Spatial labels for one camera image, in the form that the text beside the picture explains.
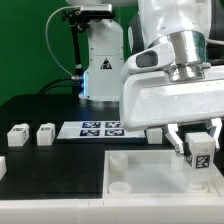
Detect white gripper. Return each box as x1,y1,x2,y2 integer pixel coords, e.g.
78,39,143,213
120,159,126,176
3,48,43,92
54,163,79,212
119,63,224,156

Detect white square tabletop part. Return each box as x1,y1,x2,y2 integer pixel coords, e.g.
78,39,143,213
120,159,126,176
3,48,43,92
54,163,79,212
103,150,224,198

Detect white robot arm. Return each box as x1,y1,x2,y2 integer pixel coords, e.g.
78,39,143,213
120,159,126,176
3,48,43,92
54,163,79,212
66,0,224,154

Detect AprilTag marker sheet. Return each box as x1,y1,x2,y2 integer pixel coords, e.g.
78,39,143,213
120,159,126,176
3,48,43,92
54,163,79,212
57,121,145,139

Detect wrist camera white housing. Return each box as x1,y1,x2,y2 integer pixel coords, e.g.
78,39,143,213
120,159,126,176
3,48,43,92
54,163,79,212
123,42,175,74

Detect black base cables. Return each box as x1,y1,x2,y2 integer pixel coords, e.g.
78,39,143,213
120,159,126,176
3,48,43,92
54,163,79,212
37,77,84,95

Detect white front fence wall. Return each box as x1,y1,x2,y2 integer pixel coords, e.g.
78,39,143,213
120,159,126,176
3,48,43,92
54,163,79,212
0,197,224,224

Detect white fence wall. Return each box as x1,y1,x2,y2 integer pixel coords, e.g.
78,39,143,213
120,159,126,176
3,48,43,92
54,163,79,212
0,197,224,224
0,156,7,181

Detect black camera on stand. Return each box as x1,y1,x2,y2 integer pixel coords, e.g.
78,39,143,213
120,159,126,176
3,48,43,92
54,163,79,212
61,4,115,76

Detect grey camera cable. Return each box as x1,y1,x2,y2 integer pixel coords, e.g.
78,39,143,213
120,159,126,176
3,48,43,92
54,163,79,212
45,6,75,77

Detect white left fence wall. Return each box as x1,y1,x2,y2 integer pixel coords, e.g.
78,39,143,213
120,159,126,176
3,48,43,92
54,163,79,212
0,156,7,181

